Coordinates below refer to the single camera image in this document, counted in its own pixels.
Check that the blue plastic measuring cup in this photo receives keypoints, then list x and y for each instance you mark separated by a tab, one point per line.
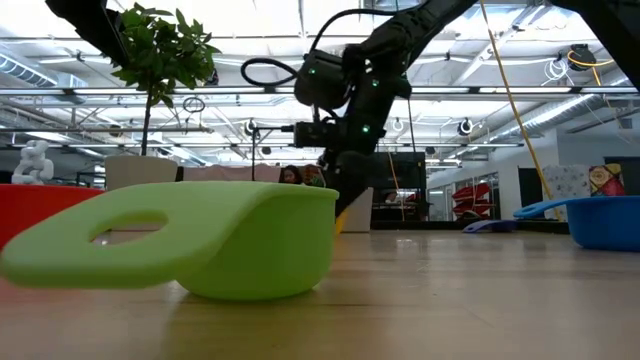
605	222

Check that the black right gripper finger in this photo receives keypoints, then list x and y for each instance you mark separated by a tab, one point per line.
352	185

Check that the pink partition board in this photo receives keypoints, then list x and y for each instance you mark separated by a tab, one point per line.
230	173

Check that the white patterned cloth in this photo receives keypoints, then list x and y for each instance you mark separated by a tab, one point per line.
565	187

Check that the round white ceiling reel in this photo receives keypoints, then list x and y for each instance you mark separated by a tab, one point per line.
250	127
397	124
465	126

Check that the grey plastic basket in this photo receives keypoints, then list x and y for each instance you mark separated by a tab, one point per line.
359	215

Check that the black aluminium table frame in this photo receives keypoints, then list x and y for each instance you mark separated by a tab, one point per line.
435	226

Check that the green leafy plant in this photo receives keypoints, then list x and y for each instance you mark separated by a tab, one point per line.
160	50

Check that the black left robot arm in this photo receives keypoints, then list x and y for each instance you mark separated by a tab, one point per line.
95	25

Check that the green plastic measuring cup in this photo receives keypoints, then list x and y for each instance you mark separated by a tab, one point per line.
250	240

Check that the red plastic measuring cup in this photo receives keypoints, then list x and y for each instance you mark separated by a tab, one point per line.
40	210

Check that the red storage rack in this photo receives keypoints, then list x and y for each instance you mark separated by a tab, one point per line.
472	197

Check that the white cylindrical plant pot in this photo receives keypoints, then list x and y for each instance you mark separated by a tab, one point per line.
140	172

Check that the small dark blue measuring cup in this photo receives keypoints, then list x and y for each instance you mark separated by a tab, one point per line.
487	226

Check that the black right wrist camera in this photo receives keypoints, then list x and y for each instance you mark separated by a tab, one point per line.
315	134

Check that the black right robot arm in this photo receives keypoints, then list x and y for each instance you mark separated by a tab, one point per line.
400	30

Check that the black screen on stand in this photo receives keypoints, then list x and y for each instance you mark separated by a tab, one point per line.
400	172

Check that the colourful patterned cloth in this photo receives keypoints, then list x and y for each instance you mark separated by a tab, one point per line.
606	180

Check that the person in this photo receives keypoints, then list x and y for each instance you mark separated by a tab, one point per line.
291	175

